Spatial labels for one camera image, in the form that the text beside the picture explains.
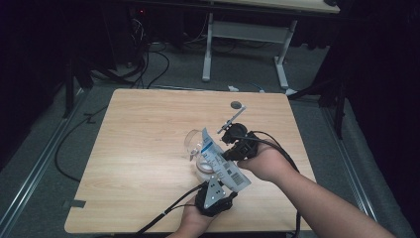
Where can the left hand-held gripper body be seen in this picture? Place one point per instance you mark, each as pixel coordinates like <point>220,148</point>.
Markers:
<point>213,195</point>

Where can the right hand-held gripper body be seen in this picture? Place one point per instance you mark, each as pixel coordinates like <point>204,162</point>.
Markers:
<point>246,147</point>

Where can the white and blue milk carton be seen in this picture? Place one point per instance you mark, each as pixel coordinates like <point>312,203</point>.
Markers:
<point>224,168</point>

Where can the clear glass jar with lid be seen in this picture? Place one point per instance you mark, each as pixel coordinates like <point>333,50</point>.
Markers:
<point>194,142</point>

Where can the person's right hand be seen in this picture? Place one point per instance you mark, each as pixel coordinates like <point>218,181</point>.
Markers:
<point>270,165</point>

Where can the person's left hand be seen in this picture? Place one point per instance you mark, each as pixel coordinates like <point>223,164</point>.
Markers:
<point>194,221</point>

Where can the small blue and white plug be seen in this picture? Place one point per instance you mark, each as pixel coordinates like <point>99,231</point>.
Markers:
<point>260,89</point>

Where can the black metal stand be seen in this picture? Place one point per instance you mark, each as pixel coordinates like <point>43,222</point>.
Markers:
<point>69,89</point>
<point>338,109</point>

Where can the white-legged desk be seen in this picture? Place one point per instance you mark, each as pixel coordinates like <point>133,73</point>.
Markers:
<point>247,31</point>

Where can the black device with red light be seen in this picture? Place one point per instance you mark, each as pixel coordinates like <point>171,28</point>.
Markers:
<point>140,12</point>

